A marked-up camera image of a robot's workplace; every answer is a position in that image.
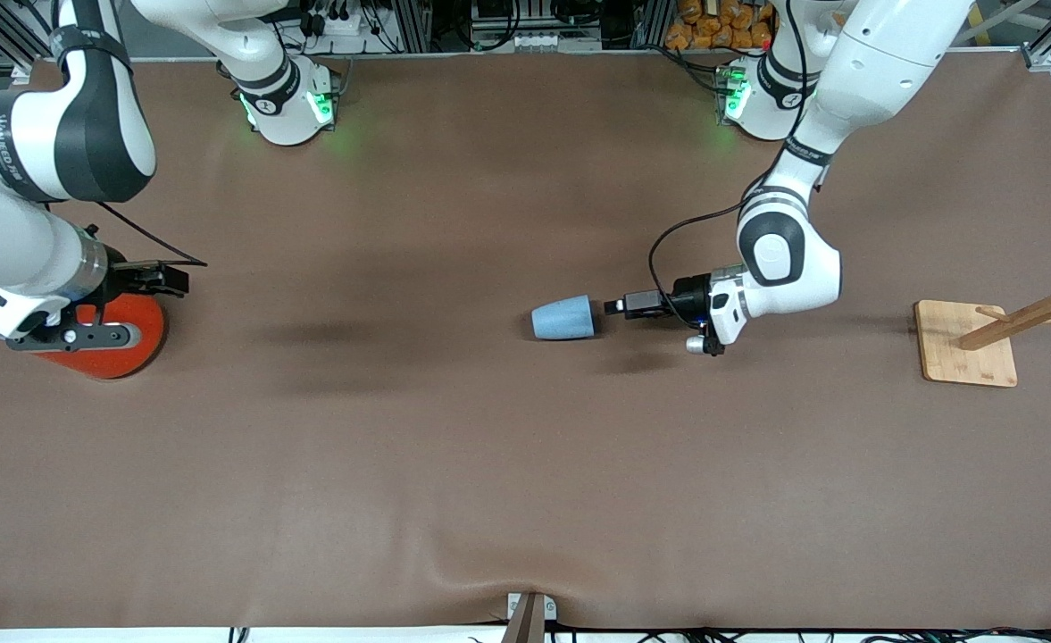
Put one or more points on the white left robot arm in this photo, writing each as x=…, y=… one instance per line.
x=882, y=62

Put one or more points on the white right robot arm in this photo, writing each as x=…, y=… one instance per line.
x=43, y=134

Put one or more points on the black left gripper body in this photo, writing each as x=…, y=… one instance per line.
x=689, y=295

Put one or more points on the grey metal table clamp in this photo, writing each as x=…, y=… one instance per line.
x=529, y=612

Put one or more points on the brown table mat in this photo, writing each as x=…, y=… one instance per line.
x=525, y=446

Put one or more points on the white power strip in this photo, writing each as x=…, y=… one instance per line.
x=337, y=25
x=534, y=42

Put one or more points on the orange can with grey lid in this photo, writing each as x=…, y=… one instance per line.
x=123, y=355

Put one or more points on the orange packets pile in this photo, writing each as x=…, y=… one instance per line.
x=713, y=27

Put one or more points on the wooden mug tree stand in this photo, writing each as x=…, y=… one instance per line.
x=967, y=344

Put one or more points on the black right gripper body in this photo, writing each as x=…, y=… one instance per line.
x=121, y=278

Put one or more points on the blue plastic cup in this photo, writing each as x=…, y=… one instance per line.
x=563, y=318

